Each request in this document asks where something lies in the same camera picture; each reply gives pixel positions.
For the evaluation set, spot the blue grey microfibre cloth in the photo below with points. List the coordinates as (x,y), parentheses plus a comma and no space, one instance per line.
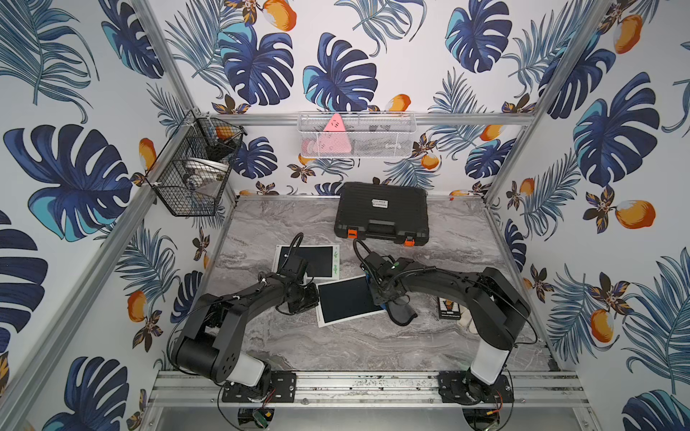
(400,312)

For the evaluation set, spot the black plastic tool case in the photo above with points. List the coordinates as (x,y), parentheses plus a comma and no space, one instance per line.
(391,213)

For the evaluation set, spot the pink triangular card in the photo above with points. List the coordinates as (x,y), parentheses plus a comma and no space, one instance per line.
(334,139)

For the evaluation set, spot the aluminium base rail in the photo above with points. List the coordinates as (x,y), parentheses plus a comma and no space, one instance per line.
(315,389)

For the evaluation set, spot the white drawing tablet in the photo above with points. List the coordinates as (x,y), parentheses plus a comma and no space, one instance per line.
(323,262)
(345,300)

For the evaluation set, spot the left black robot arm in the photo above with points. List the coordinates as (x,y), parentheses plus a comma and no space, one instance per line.
(211,341)

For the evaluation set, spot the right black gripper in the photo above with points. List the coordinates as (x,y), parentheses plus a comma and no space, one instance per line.
(375,295)

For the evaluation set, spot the white knitted glove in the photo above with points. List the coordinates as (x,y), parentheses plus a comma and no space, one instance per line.
(467,323)

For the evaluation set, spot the white mesh wall basket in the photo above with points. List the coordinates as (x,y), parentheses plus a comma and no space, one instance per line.
(382,135)

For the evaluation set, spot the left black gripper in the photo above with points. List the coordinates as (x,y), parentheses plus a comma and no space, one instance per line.
(305,296)

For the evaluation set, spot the black wire basket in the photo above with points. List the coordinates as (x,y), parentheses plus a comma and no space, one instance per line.
(190,175)

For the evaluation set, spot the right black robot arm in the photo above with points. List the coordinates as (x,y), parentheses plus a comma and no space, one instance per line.
(498,311)

